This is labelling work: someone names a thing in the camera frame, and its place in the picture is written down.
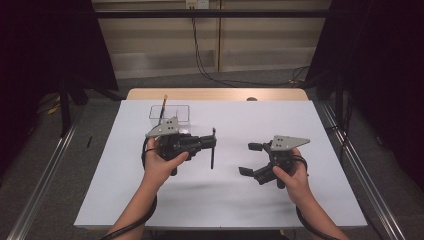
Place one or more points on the metal floor rail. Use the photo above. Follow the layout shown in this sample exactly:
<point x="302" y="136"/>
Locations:
<point x="373" y="193"/>
<point x="43" y="186"/>

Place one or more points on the black stand post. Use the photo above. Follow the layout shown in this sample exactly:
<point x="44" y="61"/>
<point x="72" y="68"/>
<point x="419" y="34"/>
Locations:
<point x="339" y="100"/>
<point x="65" y="110"/>

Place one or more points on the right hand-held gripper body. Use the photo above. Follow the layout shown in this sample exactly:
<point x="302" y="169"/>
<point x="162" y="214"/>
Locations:
<point x="286" y="142"/>

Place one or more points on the black pen with silver end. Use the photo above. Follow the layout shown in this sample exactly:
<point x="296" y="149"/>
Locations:
<point x="212" y="160"/>

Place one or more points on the yellow floor object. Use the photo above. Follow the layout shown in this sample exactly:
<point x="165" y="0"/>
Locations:
<point x="53" y="109"/>

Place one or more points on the black horizontal bar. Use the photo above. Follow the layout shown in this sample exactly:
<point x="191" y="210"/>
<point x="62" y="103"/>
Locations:
<point x="233" y="13"/>

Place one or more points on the dark curtain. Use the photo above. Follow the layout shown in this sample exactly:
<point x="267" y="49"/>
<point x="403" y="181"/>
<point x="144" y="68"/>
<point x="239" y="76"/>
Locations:
<point x="40" y="50"/>
<point x="383" y="66"/>

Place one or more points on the black pencil with orange end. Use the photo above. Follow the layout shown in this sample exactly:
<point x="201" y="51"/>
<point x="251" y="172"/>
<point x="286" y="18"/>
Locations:
<point x="163" y="108"/>

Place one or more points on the dark table grommet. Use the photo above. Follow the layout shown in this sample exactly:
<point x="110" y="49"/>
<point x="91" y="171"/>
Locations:
<point x="251" y="99"/>

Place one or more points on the person's left hand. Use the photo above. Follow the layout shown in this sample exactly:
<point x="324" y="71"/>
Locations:
<point x="156" y="170"/>

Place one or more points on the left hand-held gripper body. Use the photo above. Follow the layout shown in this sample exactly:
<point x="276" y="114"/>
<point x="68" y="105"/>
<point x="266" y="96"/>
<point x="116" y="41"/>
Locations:
<point x="165" y="128"/>

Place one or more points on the clear plastic pen holder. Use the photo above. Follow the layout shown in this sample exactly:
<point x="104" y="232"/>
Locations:
<point x="181" y="113"/>

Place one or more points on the small black floor object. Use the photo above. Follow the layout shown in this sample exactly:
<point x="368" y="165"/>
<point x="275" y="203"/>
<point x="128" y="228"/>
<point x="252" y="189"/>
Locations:
<point x="89" y="141"/>

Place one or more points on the person's right hand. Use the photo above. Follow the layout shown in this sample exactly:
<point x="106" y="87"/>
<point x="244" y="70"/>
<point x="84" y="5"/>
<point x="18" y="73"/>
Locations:
<point x="296" y="181"/>

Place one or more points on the white wall socket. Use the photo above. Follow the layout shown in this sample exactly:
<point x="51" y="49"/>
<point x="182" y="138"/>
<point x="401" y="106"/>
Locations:
<point x="197" y="3"/>

